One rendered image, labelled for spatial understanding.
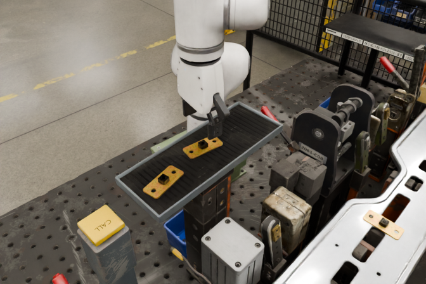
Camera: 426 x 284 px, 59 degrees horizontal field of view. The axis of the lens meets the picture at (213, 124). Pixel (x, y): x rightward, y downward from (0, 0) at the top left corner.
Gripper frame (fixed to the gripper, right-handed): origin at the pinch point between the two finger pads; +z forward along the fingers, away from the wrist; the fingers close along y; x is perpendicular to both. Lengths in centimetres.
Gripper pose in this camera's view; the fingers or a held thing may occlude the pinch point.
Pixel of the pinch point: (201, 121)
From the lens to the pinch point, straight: 76.8
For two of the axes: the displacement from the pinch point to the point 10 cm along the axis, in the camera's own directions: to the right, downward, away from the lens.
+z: 0.0, 7.8, 6.2
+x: 8.2, -3.5, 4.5
